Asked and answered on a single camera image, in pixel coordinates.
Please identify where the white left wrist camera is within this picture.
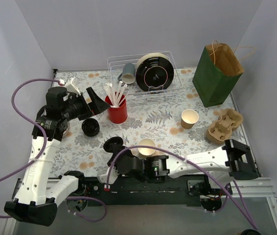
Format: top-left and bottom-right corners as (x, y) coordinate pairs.
(65, 76), (81, 95)

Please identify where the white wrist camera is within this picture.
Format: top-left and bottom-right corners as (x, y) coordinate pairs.
(65, 76), (81, 95)
(98, 166), (119, 186)

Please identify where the brown paper coffee cup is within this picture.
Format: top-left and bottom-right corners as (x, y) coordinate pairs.
(138, 138), (156, 157)

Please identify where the grey ceramic mug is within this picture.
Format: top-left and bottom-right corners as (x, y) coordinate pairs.
(118, 63), (136, 84)

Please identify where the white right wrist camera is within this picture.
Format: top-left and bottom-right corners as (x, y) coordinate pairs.
(98, 166), (119, 186)

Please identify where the stack of black lids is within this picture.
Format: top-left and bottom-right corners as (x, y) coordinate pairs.
(81, 118), (100, 137)

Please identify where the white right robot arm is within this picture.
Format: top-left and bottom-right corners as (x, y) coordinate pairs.
(100, 140), (258, 195)

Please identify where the cardboard cup carrier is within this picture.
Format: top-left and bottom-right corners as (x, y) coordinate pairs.
(206, 108), (243, 144)

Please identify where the white wrapped straw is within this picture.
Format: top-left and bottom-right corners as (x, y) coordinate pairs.
(104, 83), (116, 108)
(115, 81), (123, 107)
(108, 83), (118, 108)
(115, 83), (127, 107)

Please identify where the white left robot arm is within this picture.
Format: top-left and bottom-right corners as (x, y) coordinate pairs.
(4, 87), (109, 226)

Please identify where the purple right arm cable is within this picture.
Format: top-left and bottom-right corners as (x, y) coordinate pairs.
(106, 145), (259, 231)

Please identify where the black round plate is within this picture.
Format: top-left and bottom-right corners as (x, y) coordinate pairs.
(136, 52), (174, 92)

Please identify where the black plastic cup lid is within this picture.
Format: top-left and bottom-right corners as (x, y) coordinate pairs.
(103, 136), (123, 153)

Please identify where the brown paper cup stack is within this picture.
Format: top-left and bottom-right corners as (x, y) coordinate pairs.
(181, 109), (199, 129)

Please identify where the white wire dish rack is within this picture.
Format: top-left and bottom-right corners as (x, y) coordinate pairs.
(107, 51), (182, 105)

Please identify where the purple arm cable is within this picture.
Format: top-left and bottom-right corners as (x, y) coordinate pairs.
(0, 78), (107, 222)
(106, 145), (259, 231)

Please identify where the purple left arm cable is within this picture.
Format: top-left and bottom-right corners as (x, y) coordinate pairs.
(0, 78), (107, 222)

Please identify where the red ribbed straw holder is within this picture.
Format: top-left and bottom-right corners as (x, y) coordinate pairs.
(107, 95), (128, 124)

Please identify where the green paper bag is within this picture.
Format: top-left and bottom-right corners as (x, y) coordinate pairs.
(192, 40), (244, 108)

